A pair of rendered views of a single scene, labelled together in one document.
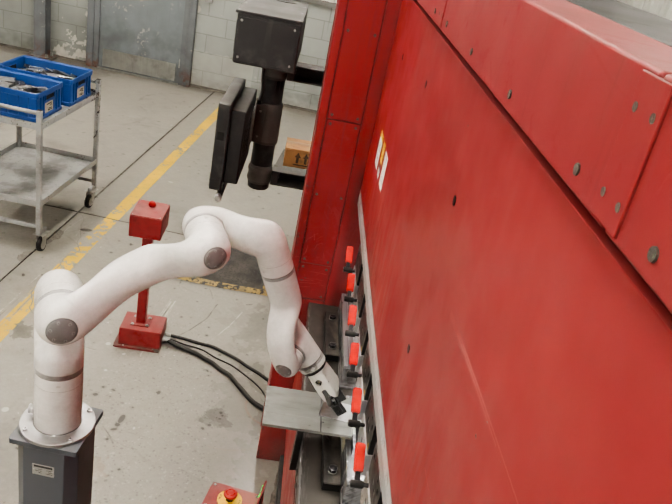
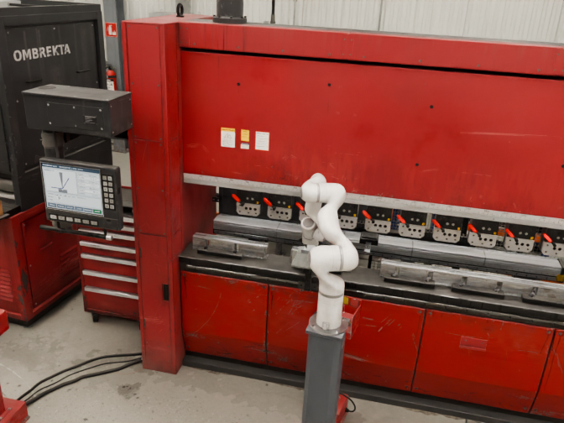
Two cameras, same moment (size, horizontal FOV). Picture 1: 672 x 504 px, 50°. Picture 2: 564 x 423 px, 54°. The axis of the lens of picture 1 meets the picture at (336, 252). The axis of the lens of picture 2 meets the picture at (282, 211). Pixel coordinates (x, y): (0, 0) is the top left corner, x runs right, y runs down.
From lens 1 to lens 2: 306 cm
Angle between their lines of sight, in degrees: 66
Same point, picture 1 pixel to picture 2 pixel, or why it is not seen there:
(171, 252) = (338, 201)
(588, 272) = (547, 86)
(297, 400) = (303, 258)
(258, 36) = (118, 112)
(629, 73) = (550, 49)
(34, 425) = (334, 328)
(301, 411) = not seen: hidden behind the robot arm
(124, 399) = not seen: outside the picture
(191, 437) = (144, 404)
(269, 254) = not seen: hidden behind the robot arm
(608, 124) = (547, 59)
